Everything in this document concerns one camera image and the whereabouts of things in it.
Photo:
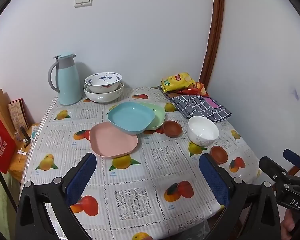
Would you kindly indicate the grey checked cloth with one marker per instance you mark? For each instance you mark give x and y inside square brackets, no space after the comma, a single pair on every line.
[200,108]

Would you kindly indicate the light blue thermos jug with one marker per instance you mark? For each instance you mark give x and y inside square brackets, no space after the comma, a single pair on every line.
[68,82]

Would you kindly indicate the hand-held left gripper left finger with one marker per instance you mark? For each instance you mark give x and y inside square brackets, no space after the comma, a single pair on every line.
[81,177]

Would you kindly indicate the fruit print tablecloth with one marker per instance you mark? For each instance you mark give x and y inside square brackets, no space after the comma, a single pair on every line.
[145,177]

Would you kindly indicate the small black object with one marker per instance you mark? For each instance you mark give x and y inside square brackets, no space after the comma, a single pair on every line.
[25,137]

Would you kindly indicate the light green plate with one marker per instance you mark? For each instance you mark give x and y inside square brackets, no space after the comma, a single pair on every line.
[157,116]

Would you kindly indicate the small brown bowl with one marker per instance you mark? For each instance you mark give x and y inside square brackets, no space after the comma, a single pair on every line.
[218,155]
[172,129]

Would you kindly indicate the patterned booklet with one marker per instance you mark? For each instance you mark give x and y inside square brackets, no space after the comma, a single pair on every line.
[18,112]

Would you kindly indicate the light blue plate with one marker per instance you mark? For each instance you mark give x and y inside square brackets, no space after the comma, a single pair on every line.
[131,117]

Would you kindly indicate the person's right hand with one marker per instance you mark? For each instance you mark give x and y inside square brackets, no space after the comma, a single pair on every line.
[288,223]

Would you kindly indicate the blue patterned porcelain bowl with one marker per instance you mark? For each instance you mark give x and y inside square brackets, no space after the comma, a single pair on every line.
[103,80]

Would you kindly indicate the brown cardboard box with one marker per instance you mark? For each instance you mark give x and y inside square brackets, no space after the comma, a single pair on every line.
[0,102]

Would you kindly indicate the white ceramic bowl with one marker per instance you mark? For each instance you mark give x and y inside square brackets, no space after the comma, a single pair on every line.
[203,130]

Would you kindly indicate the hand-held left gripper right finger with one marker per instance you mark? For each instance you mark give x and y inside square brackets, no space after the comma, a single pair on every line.
[213,180]

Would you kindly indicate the red box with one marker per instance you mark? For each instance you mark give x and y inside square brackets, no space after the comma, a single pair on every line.
[0,145]

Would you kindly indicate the large white bowl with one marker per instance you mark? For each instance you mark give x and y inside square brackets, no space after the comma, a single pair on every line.
[103,97]

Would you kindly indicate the yellow chip bag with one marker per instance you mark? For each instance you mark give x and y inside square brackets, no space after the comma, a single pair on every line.
[177,81]

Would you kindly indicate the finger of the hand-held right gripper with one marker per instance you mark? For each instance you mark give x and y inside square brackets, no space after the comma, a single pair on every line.
[277,177]
[293,158]

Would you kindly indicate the green cloth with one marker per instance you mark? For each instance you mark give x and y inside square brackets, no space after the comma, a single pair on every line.
[3,200]

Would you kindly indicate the brown wooden door frame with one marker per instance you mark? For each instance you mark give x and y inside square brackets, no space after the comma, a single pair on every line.
[213,30]

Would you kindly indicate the white light switch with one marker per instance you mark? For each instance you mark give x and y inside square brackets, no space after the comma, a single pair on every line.
[83,0]

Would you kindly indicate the red chip bag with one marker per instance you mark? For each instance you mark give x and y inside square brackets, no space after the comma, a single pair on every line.
[193,90]

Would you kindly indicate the pink plate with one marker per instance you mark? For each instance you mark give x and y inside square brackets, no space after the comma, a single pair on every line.
[111,142]

